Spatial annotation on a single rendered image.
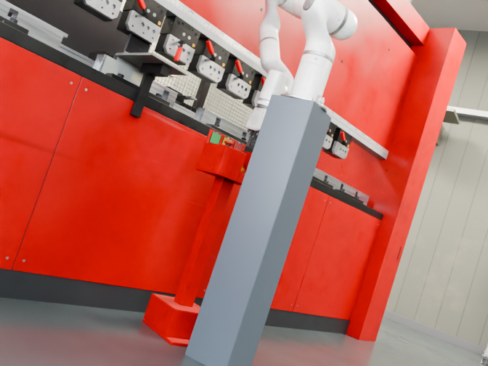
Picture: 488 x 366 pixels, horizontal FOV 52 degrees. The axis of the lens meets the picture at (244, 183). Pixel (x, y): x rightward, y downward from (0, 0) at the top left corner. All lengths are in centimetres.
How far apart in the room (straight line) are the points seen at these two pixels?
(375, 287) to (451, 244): 236
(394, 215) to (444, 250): 229
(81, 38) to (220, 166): 107
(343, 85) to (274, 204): 160
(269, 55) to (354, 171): 184
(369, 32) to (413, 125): 78
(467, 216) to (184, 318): 432
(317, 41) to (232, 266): 88
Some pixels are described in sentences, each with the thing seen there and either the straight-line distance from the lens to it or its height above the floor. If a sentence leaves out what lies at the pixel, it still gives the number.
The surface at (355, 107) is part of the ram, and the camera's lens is 333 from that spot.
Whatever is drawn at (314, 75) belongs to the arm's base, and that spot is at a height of 111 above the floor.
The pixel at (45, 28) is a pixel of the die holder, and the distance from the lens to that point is 200.
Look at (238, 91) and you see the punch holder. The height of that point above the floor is 112.
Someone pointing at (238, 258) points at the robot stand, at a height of 39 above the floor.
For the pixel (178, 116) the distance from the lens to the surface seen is 215.
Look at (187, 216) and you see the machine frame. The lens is 227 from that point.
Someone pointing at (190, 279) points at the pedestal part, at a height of 23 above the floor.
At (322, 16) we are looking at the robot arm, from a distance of 193.
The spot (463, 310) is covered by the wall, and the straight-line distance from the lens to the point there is 578.
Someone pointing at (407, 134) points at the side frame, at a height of 147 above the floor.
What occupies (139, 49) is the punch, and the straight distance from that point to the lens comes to 221.
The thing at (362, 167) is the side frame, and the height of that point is 118.
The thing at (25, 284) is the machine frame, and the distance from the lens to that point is 198.
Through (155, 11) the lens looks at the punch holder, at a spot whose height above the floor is 123.
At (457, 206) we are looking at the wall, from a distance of 589.
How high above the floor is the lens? 52
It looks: 4 degrees up
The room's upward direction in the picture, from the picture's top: 18 degrees clockwise
